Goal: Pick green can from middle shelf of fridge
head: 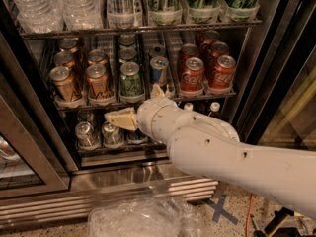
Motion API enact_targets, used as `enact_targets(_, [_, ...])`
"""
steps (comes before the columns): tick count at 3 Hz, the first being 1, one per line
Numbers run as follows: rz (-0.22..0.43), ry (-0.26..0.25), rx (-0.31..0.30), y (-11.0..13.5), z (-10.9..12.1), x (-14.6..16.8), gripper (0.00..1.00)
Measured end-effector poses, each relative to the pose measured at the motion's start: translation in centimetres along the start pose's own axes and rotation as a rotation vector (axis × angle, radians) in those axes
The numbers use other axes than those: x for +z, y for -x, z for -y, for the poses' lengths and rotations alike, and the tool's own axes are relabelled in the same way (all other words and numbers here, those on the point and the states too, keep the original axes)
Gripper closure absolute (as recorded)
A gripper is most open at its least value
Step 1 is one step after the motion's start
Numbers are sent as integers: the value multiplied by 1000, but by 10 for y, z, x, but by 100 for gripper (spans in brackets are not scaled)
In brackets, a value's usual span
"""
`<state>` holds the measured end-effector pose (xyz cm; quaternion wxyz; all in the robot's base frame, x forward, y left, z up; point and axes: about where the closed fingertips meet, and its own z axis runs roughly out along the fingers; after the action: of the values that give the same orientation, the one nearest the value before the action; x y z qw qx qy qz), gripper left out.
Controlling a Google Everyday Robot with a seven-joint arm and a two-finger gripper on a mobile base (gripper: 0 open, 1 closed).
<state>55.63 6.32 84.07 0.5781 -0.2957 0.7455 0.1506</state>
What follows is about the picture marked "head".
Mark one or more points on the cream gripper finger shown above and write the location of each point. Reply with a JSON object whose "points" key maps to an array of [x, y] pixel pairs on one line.
{"points": [[156, 91], [125, 119]]}

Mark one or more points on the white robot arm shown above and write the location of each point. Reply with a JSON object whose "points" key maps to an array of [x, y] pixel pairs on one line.
{"points": [[204, 146]]}

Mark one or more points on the left blue pepsi can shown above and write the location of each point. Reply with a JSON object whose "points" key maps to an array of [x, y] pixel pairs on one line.
{"points": [[137, 137]]}

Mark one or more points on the silver can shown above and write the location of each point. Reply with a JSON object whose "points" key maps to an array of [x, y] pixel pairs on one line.
{"points": [[86, 115], [111, 134], [85, 134]]}

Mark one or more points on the front blue energy can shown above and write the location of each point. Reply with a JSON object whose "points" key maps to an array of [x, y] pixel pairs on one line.
{"points": [[158, 71]]}

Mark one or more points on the front left red cola can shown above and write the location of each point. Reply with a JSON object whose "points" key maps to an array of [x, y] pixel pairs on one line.
{"points": [[193, 71]]}

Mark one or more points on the red cola can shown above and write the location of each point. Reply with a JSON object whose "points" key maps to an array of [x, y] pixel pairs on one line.
{"points": [[187, 50], [222, 72], [193, 71], [208, 37], [214, 51]]}

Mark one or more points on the rear left silver can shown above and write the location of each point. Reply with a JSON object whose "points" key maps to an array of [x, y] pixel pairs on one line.
{"points": [[86, 115]]}

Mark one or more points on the front left silver can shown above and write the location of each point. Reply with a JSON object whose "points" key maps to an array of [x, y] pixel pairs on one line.
{"points": [[85, 134]]}

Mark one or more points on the rear left red cola can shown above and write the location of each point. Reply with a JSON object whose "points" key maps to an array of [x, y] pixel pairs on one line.
{"points": [[187, 50]]}

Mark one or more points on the gold can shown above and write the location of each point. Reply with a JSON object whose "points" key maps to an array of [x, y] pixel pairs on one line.
{"points": [[65, 83], [66, 58], [98, 56], [98, 80], [70, 45]]}

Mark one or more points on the front left gold can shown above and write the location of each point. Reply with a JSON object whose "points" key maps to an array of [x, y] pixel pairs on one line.
{"points": [[65, 83]]}

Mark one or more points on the front right red cola can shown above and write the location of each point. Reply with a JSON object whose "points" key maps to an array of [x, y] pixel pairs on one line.
{"points": [[222, 72]]}

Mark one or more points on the stainless fridge bottom grille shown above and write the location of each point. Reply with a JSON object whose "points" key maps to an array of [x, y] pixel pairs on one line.
{"points": [[105, 186]]}

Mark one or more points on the middle right red cola can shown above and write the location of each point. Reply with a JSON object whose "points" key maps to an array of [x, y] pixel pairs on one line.
{"points": [[214, 51]]}

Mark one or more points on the rear right red cola can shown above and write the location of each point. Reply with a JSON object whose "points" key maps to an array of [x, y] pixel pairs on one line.
{"points": [[208, 37]]}

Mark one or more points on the plaid tall can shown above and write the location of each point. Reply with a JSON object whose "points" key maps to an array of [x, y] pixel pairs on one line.
{"points": [[120, 14]]}

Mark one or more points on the middle left gold can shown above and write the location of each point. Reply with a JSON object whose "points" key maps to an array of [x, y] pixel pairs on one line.
{"points": [[66, 58]]}

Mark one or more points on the rear left gold can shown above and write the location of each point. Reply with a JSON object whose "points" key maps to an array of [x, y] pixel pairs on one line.
{"points": [[70, 45]]}

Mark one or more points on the left glass fridge door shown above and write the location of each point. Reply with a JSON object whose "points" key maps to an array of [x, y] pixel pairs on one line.
{"points": [[28, 164]]}

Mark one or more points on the glass fridge door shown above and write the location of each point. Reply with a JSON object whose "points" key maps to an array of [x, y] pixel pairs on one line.
{"points": [[28, 164], [276, 77]]}

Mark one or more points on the right glass fridge door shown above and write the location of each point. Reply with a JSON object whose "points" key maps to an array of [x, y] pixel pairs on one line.
{"points": [[276, 77]]}

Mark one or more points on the left white-capped bottle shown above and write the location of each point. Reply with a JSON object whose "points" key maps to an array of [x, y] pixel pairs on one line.
{"points": [[188, 106]]}

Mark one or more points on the white-capped bottle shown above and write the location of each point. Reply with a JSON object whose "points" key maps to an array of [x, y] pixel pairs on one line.
{"points": [[214, 110], [188, 106]]}

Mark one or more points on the right white-capped bottle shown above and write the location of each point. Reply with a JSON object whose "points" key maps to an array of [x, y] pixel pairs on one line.
{"points": [[214, 110]]}

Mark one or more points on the clear plastic bag bin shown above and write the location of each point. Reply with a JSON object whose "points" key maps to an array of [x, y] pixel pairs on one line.
{"points": [[146, 217]]}

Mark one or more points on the clear water bottle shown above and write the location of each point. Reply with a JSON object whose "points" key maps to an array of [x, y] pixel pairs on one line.
{"points": [[82, 14], [40, 16]]}

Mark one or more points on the blue tape cross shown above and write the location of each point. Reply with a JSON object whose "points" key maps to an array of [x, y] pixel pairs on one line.
{"points": [[220, 211]]}

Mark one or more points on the left clear water bottle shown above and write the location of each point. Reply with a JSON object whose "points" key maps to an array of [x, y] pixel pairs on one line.
{"points": [[40, 16]]}

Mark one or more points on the yellow black stand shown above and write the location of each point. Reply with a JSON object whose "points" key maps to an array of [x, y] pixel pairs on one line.
{"points": [[276, 226]]}

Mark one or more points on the bottom wire shelf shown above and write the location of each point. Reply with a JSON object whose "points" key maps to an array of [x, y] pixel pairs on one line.
{"points": [[124, 148]]}

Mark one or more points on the wire shelf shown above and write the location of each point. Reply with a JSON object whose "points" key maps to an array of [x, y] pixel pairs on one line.
{"points": [[124, 148], [139, 30], [112, 102]]}

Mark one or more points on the middle wire shelf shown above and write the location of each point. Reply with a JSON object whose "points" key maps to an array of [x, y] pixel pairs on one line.
{"points": [[112, 102]]}

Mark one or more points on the upper wire shelf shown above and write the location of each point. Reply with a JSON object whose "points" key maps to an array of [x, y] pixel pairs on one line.
{"points": [[139, 30]]}

